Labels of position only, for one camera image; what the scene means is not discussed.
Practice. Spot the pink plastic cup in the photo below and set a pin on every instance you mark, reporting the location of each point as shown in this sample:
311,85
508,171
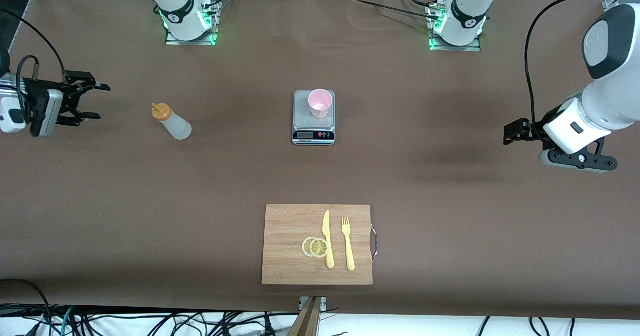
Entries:
320,101

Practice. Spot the aluminium frame corner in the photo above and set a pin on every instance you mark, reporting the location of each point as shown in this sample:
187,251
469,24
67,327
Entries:
607,0

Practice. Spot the yellow plastic knife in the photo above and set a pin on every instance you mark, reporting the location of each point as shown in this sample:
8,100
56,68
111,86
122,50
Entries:
326,226

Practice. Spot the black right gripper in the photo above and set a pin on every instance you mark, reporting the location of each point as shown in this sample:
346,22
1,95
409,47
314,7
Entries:
68,100

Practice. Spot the silver digital kitchen scale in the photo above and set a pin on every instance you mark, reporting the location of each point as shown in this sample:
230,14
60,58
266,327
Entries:
301,120

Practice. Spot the brown table cover sheet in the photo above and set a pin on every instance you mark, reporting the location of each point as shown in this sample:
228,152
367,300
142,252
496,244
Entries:
100,201

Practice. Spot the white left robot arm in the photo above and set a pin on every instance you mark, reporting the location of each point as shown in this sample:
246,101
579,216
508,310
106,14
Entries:
615,101

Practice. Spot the wooden cutting board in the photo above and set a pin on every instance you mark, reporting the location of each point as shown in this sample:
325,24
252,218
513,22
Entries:
285,246

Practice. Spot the yellow plastic fork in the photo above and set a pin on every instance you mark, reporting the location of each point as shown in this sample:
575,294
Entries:
348,251

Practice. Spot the wooden post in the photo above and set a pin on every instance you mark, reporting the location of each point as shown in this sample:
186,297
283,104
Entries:
306,323

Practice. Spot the metal corner bracket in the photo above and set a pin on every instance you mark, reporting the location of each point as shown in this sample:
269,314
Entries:
323,303

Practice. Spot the squeeze bottle with orange cap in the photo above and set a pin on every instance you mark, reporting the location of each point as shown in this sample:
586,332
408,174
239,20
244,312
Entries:
175,125

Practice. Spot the lemon slice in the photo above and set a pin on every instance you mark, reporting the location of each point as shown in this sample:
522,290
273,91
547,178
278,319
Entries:
305,246
318,247

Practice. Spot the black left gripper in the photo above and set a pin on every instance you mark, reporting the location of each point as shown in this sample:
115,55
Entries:
523,130

